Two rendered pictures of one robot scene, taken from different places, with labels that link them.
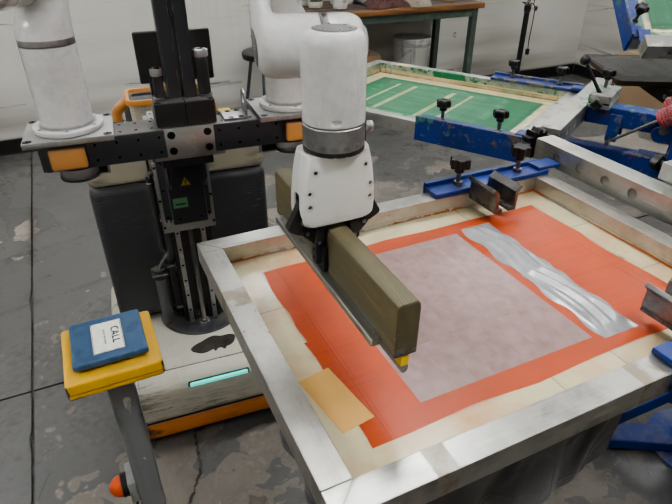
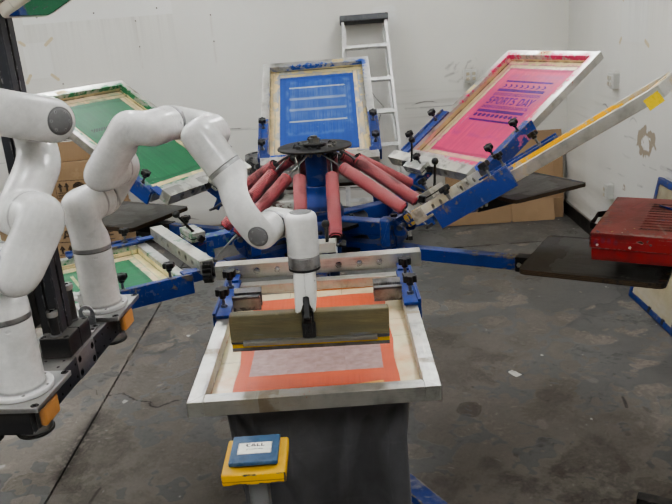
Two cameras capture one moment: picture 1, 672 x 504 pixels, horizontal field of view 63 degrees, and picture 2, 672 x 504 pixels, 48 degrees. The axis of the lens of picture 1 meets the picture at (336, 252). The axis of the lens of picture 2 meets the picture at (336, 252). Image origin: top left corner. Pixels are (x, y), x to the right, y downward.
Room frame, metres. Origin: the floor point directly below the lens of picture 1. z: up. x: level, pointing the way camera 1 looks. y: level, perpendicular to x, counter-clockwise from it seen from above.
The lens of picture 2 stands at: (-0.16, 1.46, 1.82)
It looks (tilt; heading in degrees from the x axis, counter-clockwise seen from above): 18 degrees down; 296
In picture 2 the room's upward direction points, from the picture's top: 4 degrees counter-clockwise
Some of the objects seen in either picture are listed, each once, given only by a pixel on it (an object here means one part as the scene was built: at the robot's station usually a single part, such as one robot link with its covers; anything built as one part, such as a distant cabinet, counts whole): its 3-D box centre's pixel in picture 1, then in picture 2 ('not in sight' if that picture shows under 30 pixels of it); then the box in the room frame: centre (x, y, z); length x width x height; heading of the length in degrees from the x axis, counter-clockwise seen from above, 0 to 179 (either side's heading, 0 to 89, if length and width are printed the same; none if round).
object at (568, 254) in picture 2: not in sight; (477, 256); (0.53, -1.13, 0.91); 1.34 x 0.40 x 0.08; 175
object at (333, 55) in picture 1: (336, 65); (287, 231); (0.68, 0.00, 1.34); 0.15 x 0.10 x 0.11; 10
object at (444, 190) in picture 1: (486, 188); (228, 304); (1.10, -0.33, 0.98); 0.30 x 0.05 x 0.07; 115
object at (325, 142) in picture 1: (339, 130); (304, 259); (0.64, 0.00, 1.27); 0.09 x 0.07 x 0.03; 115
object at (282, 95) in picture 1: (284, 65); (92, 278); (1.20, 0.11, 1.21); 0.16 x 0.13 x 0.15; 20
